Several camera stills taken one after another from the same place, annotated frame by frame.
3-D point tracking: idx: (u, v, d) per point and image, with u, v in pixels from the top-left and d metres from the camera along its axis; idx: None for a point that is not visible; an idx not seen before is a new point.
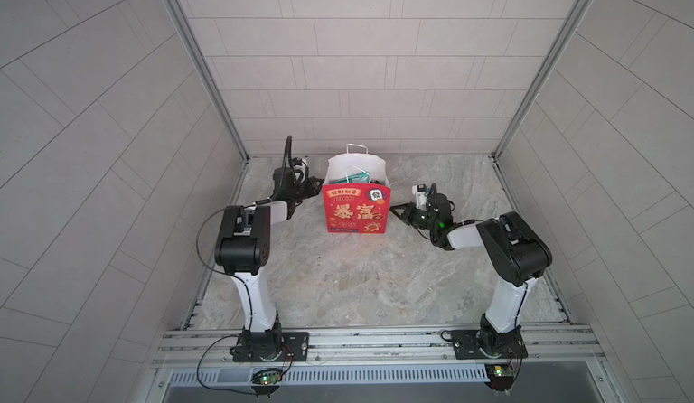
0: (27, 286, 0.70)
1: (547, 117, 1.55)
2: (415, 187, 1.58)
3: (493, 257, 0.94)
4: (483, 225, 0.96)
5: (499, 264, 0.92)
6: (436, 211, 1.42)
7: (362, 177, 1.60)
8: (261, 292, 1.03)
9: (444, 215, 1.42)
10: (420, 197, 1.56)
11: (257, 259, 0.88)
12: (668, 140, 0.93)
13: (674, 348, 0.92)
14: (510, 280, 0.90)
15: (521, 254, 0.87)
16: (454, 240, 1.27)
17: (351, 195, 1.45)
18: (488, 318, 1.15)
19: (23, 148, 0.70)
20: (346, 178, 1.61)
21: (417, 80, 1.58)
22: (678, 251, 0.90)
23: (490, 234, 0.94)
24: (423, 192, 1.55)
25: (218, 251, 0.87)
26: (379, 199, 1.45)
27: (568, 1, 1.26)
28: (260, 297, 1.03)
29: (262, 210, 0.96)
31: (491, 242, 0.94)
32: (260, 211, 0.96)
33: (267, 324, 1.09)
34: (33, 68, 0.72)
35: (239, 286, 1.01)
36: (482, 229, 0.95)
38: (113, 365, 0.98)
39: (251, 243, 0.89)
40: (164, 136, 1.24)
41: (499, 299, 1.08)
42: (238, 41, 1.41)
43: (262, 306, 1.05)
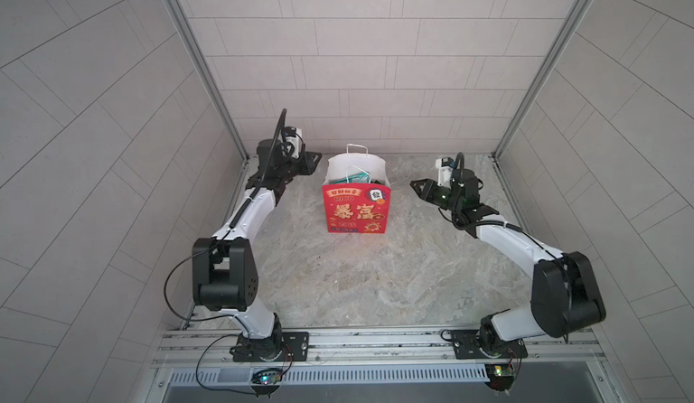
0: (27, 286, 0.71)
1: (547, 117, 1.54)
2: (437, 162, 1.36)
3: (542, 305, 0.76)
4: (545, 272, 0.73)
5: (544, 313, 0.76)
6: (461, 188, 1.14)
7: (362, 177, 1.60)
8: (255, 316, 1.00)
9: (470, 193, 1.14)
10: (445, 173, 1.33)
11: (244, 301, 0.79)
12: (669, 140, 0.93)
13: (674, 349, 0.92)
14: (550, 334, 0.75)
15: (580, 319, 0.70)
16: (485, 234, 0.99)
17: (351, 195, 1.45)
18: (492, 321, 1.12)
19: (23, 148, 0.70)
20: (346, 178, 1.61)
21: (417, 80, 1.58)
22: (678, 251, 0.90)
23: (549, 285, 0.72)
24: (447, 166, 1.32)
25: (198, 296, 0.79)
26: (379, 199, 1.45)
27: (568, 0, 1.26)
28: (254, 320, 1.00)
29: (238, 247, 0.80)
31: (546, 293, 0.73)
32: (236, 248, 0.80)
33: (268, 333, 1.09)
34: (34, 69, 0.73)
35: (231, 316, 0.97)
36: (543, 276, 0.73)
38: (113, 365, 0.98)
39: (235, 285, 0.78)
40: (164, 135, 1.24)
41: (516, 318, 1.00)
42: (238, 41, 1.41)
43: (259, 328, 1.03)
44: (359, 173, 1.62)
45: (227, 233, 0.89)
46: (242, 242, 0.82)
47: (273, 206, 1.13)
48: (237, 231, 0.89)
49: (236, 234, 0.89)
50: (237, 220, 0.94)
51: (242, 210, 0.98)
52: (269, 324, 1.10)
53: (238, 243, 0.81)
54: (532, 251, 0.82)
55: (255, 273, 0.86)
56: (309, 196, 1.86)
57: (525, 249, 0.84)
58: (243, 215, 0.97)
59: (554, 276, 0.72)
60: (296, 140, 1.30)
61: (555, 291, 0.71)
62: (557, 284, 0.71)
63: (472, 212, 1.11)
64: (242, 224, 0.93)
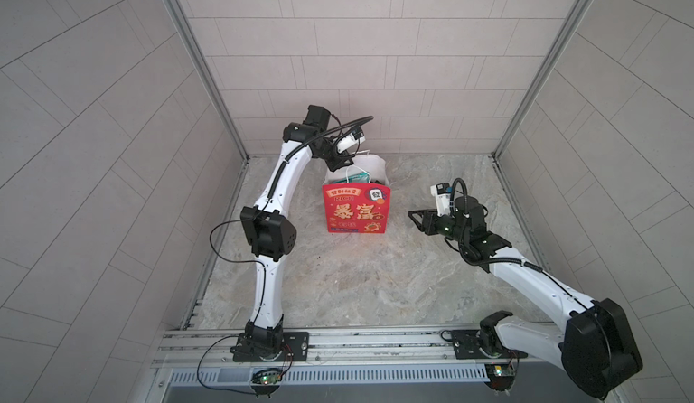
0: (27, 286, 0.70)
1: (547, 117, 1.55)
2: (433, 190, 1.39)
3: (576, 359, 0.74)
4: (580, 328, 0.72)
5: (580, 370, 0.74)
6: (467, 218, 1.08)
7: (362, 177, 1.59)
8: (276, 282, 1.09)
9: (477, 223, 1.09)
10: (442, 201, 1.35)
11: (285, 250, 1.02)
12: (669, 140, 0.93)
13: (673, 348, 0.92)
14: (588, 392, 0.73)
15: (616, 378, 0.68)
16: (503, 270, 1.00)
17: (351, 195, 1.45)
18: (500, 330, 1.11)
19: (23, 148, 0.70)
20: (346, 178, 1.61)
21: (417, 80, 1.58)
22: (678, 251, 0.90)
23: (586, 341, 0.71)
24: (444, 192, 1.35)
25: (250, 241, 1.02)
26: (379, 199, 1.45)
27: (568, 1, 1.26)
28: (273, 291, 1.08)
29: (276, 220, 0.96)
31: (581, 348, 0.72)
32: (275, 220, 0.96)
33: (271, 321, 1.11)
34: (33, 68, 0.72)
35: (258, 272, 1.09)
36: (578, 332, 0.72)
38: (113, 365, 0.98)
39: (278, 241, 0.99)
40: (164, 136, 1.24)
41: (531, 342, 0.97)
42: (239, 41, 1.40)
43: (274, 299, 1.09)
44: (358, 173, 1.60)
45: (267, 203, 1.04)
46: (279, 216, 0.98)
47: (308, 161, 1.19)
48: (275, 203, 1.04)
49: (275, 206, 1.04)
50: (274, 190, 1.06)
51: (278, 176, 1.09)
52: (275, 319, 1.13)
53: (276, 217, 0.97)
54: (559, 299, 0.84)
55: (292, 229, 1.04)
56: (309, 196, 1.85)
57: (551, 296, 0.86)
58: (279, 182, 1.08)
59: (589, 330, 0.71)
60: (353, 142, 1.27)
61: (592, 348, 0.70)
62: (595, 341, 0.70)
63: (481, 243, 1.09)
64: (279, 194, 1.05)
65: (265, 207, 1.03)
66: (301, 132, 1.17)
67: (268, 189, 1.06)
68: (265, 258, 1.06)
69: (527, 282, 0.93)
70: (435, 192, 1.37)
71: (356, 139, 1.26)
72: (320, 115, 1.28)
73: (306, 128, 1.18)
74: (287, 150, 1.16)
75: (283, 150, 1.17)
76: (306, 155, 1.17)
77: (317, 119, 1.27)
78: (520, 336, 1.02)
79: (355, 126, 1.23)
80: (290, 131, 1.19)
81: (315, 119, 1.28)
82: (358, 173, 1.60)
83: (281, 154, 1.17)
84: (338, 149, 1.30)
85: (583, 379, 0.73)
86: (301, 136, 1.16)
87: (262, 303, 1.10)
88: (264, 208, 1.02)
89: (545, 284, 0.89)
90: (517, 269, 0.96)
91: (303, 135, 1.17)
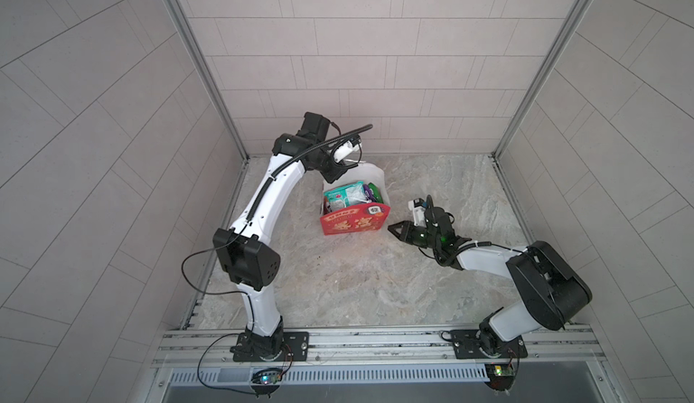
0: (27, 286, 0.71)
1: (547, 117, 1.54)
2: (411, 204, 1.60)
3: (529, 298, 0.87)
4: (517, 266, 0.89)
5: (536, 307, 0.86)
6: (437, 228, 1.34)
7: (358, 188, 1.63)
8: (265, 304, 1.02)
9: (445, 229, 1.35)
10: (417, 213, 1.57)
11: (263, 283, 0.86)
12: (668, 140, 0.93)
13: (674, 348, 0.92)
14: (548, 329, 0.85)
15: (561, 299, 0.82)
16: (465, 259, 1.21)
17: (350, 213, 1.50)
18: (492, 324, 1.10)
19: (23, 148, 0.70)
20: (342, 189, 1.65)
21: (417, 80, 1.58)
22: (678, 251, 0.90)
23: (524, 275, 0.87)
24: (418, 206, 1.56)
25: (226, 269, 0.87)
26: (378, 212, 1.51)
27: (568, 0, 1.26)
28: (262, 311, 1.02)
29: (252, 248, 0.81)
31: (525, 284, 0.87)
32: (252, 248, 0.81)
33: (267, 331, 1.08)
34: (33, 68, 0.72)
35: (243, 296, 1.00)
36: (516, 269, 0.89)
38: (113, 365, 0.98)
39: (256, 271, 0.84)
40: (164, 136, 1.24)
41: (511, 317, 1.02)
42: (239, 42, 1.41)
43: (264, 316, 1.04)
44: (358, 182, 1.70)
45: (244, 227, 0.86)
46: (258, 243, 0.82)
47: (300, 177, 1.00)
48: (254, 228, 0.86)
49: (253, 230, 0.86)
50: (255, 210, 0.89)
51: (261, 194, 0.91)
52: (274, 323, 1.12)
53: (254, 244, 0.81)
54: (504, 256, 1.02)
55: (275, 257, 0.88)
56: (309, 195, 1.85)
57: (499, 256, 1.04)
58: (261, 203, 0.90)
59: (525, 267, 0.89)
60: (351, 150, 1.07)
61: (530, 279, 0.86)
62: (531, 273, 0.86)
63: (449, 248, 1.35)
64: (261, 216, 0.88)
65: (241, 230, 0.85)
66: (294, 145, 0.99)
67: (248, 209, 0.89)
68: (246, 286, 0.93)
69: (482, 255, 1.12)
70: (412, 205, 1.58)
71: (353, 146, 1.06)
72: (316, 124, 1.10)
73: (299, 140, 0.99)
74: (276, 164, 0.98)
75: (271, 164, 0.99)
76: (298, 171, 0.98)
77: (314, 130, 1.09)
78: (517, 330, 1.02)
79: (353, 133, 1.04)
80: (281, 144, 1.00)
81: (312, 130, 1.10)
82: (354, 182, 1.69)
83: (268, 169, 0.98)
84: (336, 159, 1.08)
85: (542, 314, 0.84)
86: (293, 150, 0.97)
87: (253, 319, 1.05)
88: (240, 231, 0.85)
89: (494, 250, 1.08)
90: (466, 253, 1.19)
91: (295, 149, 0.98)
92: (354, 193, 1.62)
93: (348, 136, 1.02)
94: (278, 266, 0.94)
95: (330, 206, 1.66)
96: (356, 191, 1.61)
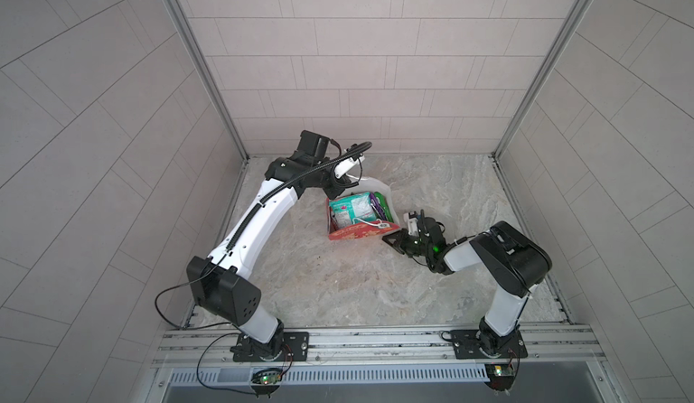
0: (27, 286, 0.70)
1: (547, 117, 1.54)
2: (407, 216, 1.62)
3: (494, 270, 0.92)
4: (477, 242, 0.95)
5: (501, 277, 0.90)
6: (428, 237, 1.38)
7: (365, 201, 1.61)
8: (253, 324, 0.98)
9: (436, 238, 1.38)
10: (412, 224, 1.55)
11: (238, 320, 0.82)
12: (668, 140, 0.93)
13: (674, 349, 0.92)
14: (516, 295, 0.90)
15: (523, 265, 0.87)
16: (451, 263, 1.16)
17: (357, 228, 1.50)
18: (488, 323, 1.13)
19: (23, 147, 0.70)
20: (347, 199, 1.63)
21: (417, 80, 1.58)
22: (679, 252, 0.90)
23: (484, 248, 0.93)
24: (413, 218, 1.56)
25: (199, 304, 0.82)
26: (386, 227, 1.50)
27: (568, 0, 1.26)
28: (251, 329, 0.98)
29: (228, 282, 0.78)
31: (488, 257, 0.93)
32: (228, 283, 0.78)
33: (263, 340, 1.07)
34: (33, 68, 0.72)
35: None
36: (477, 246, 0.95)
38: (113, 365, 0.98)
39: (231, 308, 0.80)
40: (164, 136, 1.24)
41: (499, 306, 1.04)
42: (238, 42, 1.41)
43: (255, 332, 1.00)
44: (366, 189, 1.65)
45: (223, 257, 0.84)
46: (235, 276, 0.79)
47: (292, 204, 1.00)
48: (233, 258, 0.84)
49: (232, 262, 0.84)
50: (237, 238, 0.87)
51: (246, 222, 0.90)
52: (271, 330, 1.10)
53: (230, 278, 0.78)
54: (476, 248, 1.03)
55: (254, 292, 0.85)
56: (309, 196, 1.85)
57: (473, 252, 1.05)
58: (245, 231, 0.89)
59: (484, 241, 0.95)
60: (352, 164, 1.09)
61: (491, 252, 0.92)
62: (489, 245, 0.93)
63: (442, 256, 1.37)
64: (242, 246, 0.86)
65: (220, 261, 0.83)
66: (287, 169, 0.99)
67: (230, 237, 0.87)
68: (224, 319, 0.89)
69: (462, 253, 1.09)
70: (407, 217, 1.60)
71: (354, 161, 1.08)
72: (313, 145, 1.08)
73: (294, 164, 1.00)
74: (266, 191, 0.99)
75: (261, 191, 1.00)
76: (289, 198, 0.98)
77: (310, 152, 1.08)
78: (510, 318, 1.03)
79: (354, 149, 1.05)
80: (276, 168, 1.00)
81: (308, 151, 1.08)
82: (363, 190, 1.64)
83: (258, 195, 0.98)
84: (337, 174, 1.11)
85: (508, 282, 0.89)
86: (286, 174, 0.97)
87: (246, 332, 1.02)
88: (219, 262, 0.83)
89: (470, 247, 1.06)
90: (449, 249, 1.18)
91: (288, 174, 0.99)
92: (360, 204, 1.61)
93: (350, 154, 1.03)
94: (258, 302, 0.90)
95: (335, 218, 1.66)
96: (362, 202, 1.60)
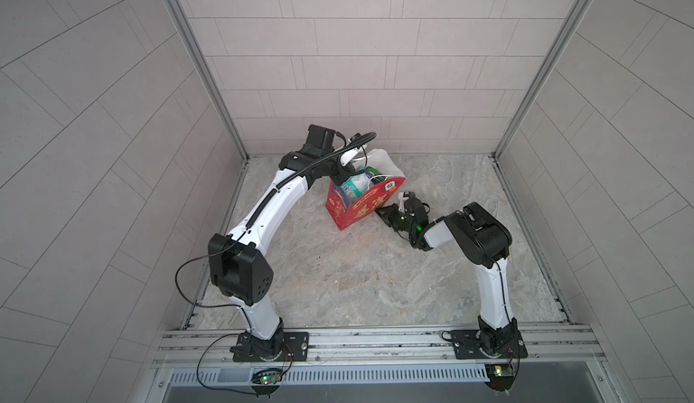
0: (26, 287, 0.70)
1: (547, 117, 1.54)
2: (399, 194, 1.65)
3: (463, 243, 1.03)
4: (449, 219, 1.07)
5: (468, 249, 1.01)
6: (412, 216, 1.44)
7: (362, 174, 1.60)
8: (258, 315, 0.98)
9: (420, 218, 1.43)
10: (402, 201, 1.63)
11: (252, 298, 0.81)
12: (668, 140, 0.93)
13: (675, 348, 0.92)
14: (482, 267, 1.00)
15: (485, 238, 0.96)
16: (431, 238, 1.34)
17: (370, 195, 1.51)
18: (485, 319, 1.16)
19: (23, 148, 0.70)
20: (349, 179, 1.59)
21: (417, 80, 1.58)
22: (678, 251, 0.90)
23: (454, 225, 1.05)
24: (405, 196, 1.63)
25: (214, 282, 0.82)
26: (392, 187, 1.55)
27: (568, 0, 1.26)
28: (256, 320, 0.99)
29: (247, 256, 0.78)
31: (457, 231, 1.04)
32: (247, 257, 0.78)
33: (266, 333, 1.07)
34: (33, 68, 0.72)
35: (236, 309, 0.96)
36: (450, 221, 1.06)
38: (113, 365, 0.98)
39: (247, 286, 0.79)
40: (164, 136, 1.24)
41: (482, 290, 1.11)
42: (238, 41, 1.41)
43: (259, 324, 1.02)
44: (359, 168, 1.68)
45: (242, 234, 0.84)
46: (254, 251, 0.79)
47: (303, 192, 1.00)
48: (252, 235, 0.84)
49: (251, 238, 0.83)
50: (255, 219, 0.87)
51: (265, 202, 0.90)
52: (271, 330, 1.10)
53: (249, 252, 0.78)
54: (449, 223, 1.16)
55: (268, 273, 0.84)
56: (309, 196, 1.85)
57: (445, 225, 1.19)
58: (264, 210, 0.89)
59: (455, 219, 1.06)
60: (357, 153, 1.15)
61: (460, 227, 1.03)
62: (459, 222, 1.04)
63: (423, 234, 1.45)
64: (261, 224, 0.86)
65: (239, 238, 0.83)
66: (299, 161, 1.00)
67: (249, 216, 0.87)
68: (238, 300, 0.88)
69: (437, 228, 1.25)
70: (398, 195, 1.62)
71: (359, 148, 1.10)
72: (320, 137, 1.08)
73: (304, 157, 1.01)
74: (280, 178, 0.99)
75: (276, 179, 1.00)
76: (302, 186, 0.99)
77: (317, 145, 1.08)
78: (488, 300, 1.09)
79: (359, 139, 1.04)
80: (288, 160, 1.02)
81: (315, 145, 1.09)
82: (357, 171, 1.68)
83: (273, 182, 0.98)
84: (342, 163, 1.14)
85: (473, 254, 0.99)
86: (297, 166, 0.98)
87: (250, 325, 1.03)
88: (239, 238, 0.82)
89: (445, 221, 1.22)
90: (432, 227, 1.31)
91: (300, 165, 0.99)
92: (361, 179, 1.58)
93: (354, 145, 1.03)
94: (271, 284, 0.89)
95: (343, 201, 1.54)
96: (361, 176, 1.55)
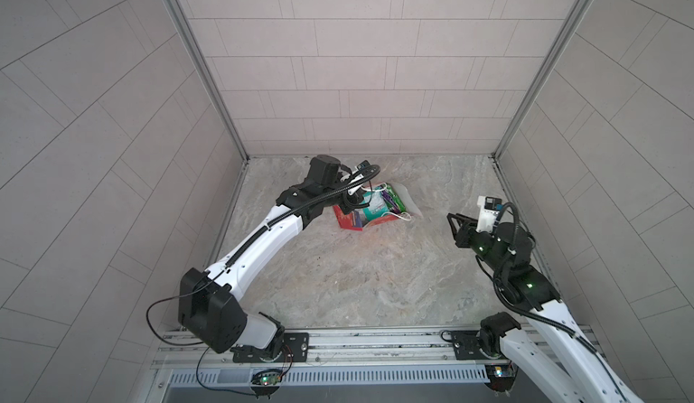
0: (27, 286, 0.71)
1: (547, 118, 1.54)
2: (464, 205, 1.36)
3: None
4: None
5: None
6: (511, 253, 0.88)
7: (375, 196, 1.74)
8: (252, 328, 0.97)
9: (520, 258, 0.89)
10: (486, 216, 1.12)
11: (218, 344, 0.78)
12: (667, 141, 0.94)
13: (676, 349, 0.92)
14: None
15: None
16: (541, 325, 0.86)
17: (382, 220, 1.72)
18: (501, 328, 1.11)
19: (23, 148, 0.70)
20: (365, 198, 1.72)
21: (417, 81, 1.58)
22: (678, 252, 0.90)
23: None
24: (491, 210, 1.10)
25: (182, 322, 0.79)
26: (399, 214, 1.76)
27: (567, 1, 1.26)
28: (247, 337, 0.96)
29: (217, 302, 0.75)
31: None
32: (217, 301, 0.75)
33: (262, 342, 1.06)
34: (34, 69, 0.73)
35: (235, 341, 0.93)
36: None
38: (113, 366, 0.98)
39: (212, 333, 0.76)
40: (164, 136, 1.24)
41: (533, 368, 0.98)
42: (239, 42, 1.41)
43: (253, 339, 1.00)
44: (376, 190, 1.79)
45: (220, 274, 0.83)
46: (227, 295, 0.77)
47: (296, 233, 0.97)
48: (229, 276, 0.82)
49: (228, 279, 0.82)
50: (237, 257, 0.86)
51: (249, 242, 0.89)
52: (271, 333, 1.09)
53: (221, 296, 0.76)
54: (610, 398, 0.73)
55: (240, 318, 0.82)
56: None
57: (601, 391, 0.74)
58: (247, 251, 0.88)
59: None
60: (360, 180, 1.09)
61: None
62: None
63: (521, 283, 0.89)
64: (240, 266, 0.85)
65: (216, 277, 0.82)
66: (296, 200, 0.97)
67: (231, 254, 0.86)
68: None
69: (575, 358, 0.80)
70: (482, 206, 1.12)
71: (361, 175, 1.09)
72: (323, 173, 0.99)
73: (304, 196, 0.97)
74: (274, 214, 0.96)
75: (270, 213, 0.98)
76: (295, 227, 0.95)
77: (319, 181, 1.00)
78: (521, 359, 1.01)
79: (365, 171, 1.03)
80: (286, 196, 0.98)
81: (318, 180, 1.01)
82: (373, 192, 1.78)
83: (267, 218, 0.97)
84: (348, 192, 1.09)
85: None
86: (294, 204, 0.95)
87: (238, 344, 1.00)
88: (215, 278, 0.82)
89: (595, 370, 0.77)
90: (576, 343, 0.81)
91: (296, 203, 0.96)
92: (373, 200, 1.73)
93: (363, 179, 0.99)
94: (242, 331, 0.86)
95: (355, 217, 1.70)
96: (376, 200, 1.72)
